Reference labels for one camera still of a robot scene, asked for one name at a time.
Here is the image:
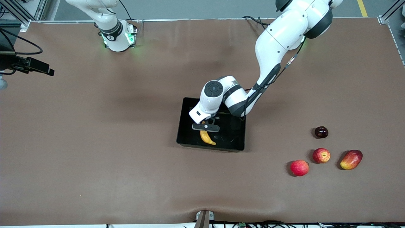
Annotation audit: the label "yellow banana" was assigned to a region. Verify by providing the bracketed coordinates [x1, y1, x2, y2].
[200, 121, 217, 146]

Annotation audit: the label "black plastic box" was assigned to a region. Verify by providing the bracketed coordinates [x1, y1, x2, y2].
[176, 97, 246, 152]

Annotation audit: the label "red yellow-streaked apple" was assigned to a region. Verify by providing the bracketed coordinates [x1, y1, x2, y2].
[312, 148, 331, 164]

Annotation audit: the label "brown table cover mat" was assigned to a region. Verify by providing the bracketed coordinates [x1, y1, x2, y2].
[0, 17, 405, 226]

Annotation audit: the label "dark purple plum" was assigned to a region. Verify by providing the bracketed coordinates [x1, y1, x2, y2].
[314, 126, 329, 139]

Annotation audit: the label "red yellow mango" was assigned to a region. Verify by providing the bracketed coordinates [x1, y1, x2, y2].
[340, 149, 363, 170]

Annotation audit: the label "aluminium frame profile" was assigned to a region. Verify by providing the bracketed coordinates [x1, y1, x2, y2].
[378, 0, 405, 67]
[0, 0, 48, 30]

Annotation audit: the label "metal table edge rail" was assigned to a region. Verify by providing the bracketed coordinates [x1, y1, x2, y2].
[21, 17, 380, 24]

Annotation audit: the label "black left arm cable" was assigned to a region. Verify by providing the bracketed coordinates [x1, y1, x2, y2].
[240, 36, 307, 119]

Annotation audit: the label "black right base cable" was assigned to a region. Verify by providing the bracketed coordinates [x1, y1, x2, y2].
[119, 0, 141, 24]

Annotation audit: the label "black base cable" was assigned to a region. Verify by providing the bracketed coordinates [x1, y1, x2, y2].
[243, 15, 269, 30]
[119, 0, 141, 24]

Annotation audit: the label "black left base cable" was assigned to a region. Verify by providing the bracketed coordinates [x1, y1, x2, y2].
[243, 15, 269, 30]

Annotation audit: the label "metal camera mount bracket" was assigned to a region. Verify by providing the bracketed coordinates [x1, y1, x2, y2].
[195, 210, 215, 228]

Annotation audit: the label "black table edge cables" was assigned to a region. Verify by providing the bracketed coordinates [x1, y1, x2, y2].
[182, 220, 405, 228]

